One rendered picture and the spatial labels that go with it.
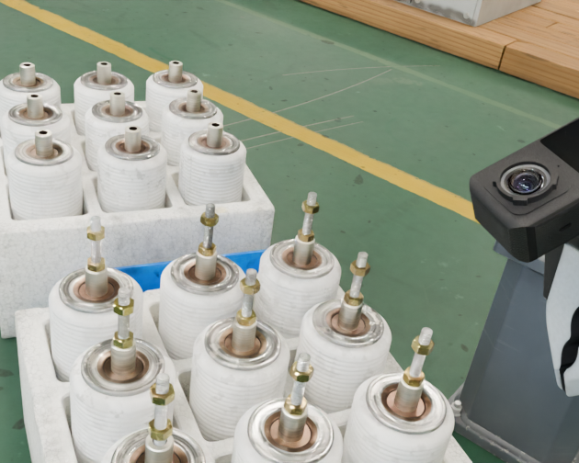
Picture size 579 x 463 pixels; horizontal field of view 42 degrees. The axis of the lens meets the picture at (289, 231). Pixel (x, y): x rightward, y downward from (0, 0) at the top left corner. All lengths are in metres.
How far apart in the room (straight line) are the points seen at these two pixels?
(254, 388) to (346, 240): 0.70
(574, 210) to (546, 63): 2.02
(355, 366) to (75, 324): 0.28
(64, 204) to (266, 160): 0.66
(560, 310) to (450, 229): 1.05
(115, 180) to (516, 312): 0.55
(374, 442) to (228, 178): 0.51
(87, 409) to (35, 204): 0.42
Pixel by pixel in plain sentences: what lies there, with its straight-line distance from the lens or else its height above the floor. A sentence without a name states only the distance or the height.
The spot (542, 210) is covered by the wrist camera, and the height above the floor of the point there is 0.59.
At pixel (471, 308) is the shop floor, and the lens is 1.31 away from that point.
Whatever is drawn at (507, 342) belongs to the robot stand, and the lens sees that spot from 0.98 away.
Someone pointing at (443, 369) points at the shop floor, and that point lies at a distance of 1.17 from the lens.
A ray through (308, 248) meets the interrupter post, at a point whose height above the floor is 0.27.
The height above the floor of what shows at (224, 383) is 0.24.
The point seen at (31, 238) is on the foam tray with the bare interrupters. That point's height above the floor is 0.17.
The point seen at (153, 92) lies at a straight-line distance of 1.29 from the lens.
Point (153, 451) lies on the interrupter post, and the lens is 0.62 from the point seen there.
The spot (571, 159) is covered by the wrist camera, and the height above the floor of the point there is 0.61.
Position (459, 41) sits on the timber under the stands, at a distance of 2.46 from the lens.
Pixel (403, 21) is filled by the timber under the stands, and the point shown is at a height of 0.05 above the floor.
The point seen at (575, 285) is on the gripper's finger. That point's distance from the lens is 0.45.
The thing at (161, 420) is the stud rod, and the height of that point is 0.31.
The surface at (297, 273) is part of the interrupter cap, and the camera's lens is 0.85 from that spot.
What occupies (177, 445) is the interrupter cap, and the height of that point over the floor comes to 0.25.
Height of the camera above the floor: 0.75
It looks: 33 degrees down
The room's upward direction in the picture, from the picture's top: 9 degrees clockwise
